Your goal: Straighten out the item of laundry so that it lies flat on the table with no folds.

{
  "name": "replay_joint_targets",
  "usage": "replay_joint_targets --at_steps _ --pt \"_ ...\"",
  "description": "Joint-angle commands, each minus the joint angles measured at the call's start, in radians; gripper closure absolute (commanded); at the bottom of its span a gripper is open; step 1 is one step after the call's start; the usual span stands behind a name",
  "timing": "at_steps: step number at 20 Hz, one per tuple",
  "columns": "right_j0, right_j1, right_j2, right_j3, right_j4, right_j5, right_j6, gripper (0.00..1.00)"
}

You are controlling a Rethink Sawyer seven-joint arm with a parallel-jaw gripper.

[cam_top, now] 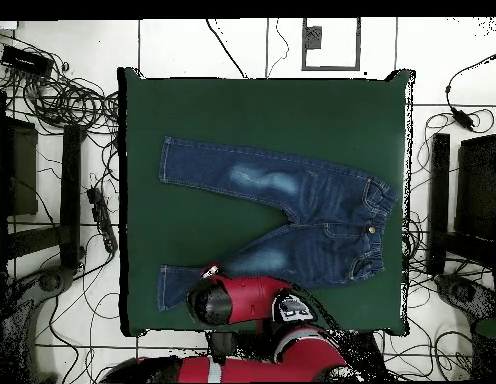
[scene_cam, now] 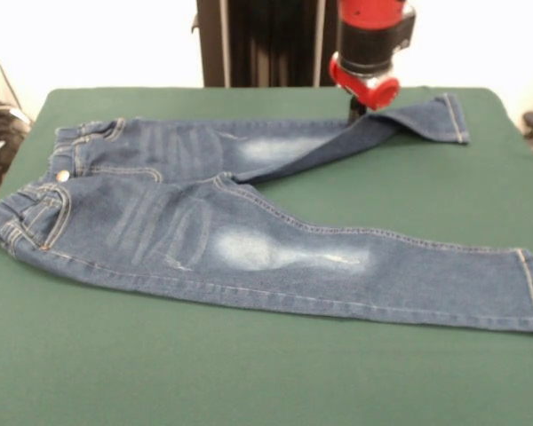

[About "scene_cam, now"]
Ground dark green table cloth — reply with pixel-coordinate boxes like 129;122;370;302
0;86;533;426

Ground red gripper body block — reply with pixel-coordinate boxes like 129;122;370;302
328;51;401;111

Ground blue denim jeans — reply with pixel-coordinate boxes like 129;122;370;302
0;91;533;337

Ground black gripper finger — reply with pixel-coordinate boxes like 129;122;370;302
347;98;368;123

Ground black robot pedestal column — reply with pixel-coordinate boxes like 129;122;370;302
190;0;351;89

